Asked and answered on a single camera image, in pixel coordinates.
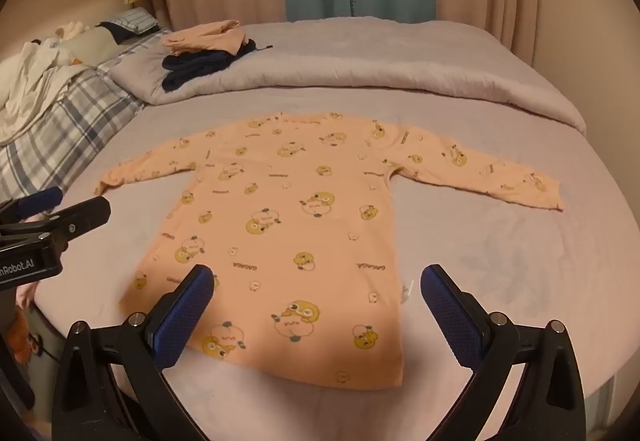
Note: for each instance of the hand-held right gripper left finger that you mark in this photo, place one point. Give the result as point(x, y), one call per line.
point(184, 318)

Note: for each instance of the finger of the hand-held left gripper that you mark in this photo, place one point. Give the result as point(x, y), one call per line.
point(40, 200)
point(85, 216)

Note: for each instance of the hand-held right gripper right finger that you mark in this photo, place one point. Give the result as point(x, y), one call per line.
point(450, 321)

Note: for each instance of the orange cartoon print shirt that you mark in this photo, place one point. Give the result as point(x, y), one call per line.
point(300, 201)

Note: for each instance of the dark navy clothes pile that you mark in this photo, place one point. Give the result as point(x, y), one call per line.
point(200, 66)

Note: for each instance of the small pink cloth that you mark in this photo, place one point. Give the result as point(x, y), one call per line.
point(25, 293)

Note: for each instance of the orange cartoon print cloth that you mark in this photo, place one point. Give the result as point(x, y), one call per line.
point(22, 333)

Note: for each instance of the plaid blanket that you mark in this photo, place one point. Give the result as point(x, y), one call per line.
point(75, 131)

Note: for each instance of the bed with pink sheet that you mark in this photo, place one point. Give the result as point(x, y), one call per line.
point(500, 246)

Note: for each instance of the white crumpled cloth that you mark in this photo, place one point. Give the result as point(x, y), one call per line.
point(25, 86)

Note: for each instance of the cream plush pillow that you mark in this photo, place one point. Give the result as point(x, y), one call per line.
point(92, 43)

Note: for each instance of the blue striped pillow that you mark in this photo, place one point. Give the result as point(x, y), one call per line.
point(132, 21)

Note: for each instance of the plain orange folded garment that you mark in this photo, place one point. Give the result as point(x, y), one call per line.
point(205, 37)

